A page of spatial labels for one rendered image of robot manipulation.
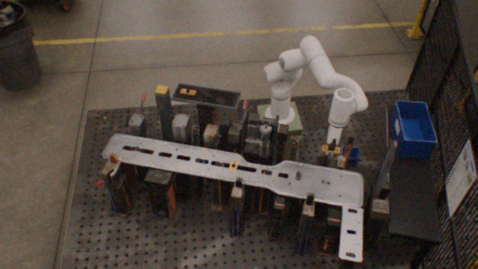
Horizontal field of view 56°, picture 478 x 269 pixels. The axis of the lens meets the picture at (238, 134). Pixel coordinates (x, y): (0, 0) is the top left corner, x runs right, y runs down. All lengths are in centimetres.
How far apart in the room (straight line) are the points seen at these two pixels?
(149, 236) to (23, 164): 180
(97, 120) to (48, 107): 138
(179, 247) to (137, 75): 252
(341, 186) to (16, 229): 235
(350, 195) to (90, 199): 144
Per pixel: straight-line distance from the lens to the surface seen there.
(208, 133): 239
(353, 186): 234
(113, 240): 251
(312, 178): 232
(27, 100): 461
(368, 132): 306
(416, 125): 271
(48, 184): 380
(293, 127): 284
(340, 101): 187
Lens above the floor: 279
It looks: 46 degrees down
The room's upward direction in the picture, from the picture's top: 1 degrees clockwise
